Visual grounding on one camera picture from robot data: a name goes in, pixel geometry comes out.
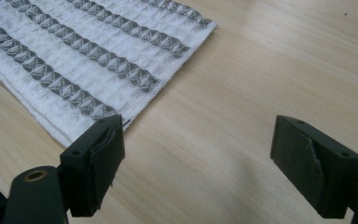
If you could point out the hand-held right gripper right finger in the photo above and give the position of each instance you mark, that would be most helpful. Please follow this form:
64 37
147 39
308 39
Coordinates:
310 165

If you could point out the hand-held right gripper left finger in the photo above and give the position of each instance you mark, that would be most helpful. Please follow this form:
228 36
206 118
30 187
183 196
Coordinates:
90 168

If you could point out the white grey-striped towel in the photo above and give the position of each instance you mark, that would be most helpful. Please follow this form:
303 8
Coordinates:
84 59

